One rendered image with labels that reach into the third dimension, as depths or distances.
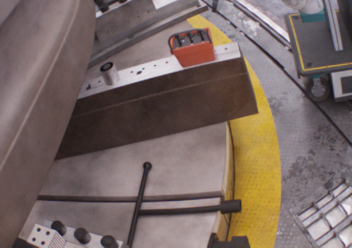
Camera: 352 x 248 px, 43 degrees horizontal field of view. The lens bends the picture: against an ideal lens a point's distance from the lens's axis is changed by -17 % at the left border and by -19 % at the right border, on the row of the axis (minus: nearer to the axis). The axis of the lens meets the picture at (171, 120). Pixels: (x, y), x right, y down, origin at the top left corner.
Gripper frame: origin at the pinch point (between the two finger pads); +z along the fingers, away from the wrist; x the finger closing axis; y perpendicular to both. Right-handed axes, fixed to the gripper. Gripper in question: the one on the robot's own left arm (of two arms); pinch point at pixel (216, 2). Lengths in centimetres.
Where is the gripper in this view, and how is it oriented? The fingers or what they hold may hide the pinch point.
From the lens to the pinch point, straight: 277.6
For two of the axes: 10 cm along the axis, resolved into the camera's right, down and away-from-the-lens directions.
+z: -0.6, 5.8, 8.1
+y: -9.8, -2.0, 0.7
